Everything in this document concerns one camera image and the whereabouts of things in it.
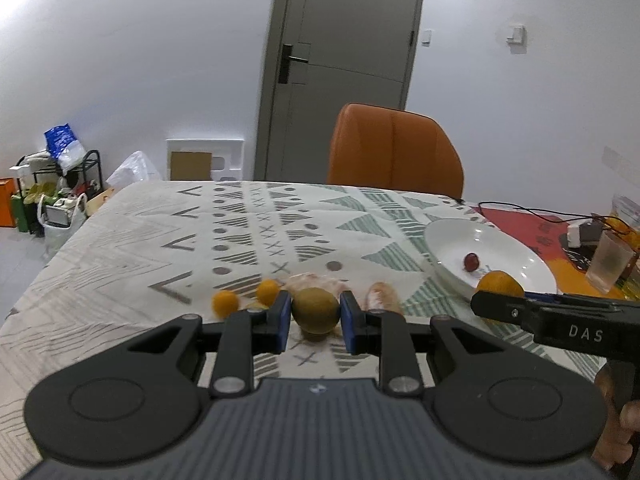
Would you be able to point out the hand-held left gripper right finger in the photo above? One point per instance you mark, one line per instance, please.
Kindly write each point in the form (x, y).
(348, 325)

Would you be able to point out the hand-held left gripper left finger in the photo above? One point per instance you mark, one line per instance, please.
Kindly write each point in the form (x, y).
(284, 324)

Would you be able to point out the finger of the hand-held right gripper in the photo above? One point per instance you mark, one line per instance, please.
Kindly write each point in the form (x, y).
(545, 296)
(502, 307)

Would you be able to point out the large orange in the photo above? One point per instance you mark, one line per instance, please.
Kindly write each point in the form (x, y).
(497, 284)

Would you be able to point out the green round fruit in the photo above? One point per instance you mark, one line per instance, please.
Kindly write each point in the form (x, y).
(315, 311)

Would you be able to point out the small orange kumquat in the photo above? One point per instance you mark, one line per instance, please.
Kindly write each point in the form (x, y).
(225, 303)
(267, 290)

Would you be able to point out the peeled citrus segment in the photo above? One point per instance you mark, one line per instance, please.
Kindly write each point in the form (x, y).
(312, 281)
(382, 297)

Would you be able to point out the small red fruit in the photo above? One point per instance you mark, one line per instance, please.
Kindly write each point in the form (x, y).
(470, 261)

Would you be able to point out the white round plate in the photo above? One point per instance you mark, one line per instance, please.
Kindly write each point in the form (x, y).
(495, 245)

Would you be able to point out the person's right hand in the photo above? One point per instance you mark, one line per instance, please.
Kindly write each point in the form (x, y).
(609, 440)

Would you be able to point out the translucent plastic cup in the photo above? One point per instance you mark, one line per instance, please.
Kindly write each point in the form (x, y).
(607, 260)

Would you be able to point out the grey white power adapter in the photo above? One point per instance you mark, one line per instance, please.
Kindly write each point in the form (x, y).
(582, 234)

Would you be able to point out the red orange cloth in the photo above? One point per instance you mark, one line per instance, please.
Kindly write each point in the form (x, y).
(520, 225)

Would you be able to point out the yellow snack packet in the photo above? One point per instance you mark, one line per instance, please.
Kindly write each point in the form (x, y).
(626, 210)

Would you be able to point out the patterned white green tablecloth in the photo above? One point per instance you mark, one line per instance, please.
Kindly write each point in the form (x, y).
(150, 240)

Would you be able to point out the white foam packaging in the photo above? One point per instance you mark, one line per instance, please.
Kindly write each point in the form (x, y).
(230, 152)

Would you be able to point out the orange leather chair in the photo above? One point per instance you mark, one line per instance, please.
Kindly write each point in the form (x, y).
(395, 150)

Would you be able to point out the brown cardboard sheet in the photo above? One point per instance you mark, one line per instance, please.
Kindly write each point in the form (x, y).
(191, 166)

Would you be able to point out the clear plastic bag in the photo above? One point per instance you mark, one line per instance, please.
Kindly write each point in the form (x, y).
(132, 170)

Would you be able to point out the white plastic shopping bag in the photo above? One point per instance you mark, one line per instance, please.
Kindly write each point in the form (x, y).
(60, 232)

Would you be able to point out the black metal rack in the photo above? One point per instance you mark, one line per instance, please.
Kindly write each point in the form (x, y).
(92, 170)

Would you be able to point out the blue white bag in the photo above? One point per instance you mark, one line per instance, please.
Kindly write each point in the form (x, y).
(62, 142)

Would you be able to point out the green box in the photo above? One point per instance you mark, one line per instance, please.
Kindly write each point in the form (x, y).
(20, 212)

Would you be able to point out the grey door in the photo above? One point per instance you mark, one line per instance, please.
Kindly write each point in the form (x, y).
(345, 25)

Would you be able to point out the white wall socket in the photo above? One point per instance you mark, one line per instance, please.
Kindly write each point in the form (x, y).
(515, 35)

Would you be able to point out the white light switch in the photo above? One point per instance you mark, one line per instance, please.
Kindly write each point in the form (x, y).
(425, 38)

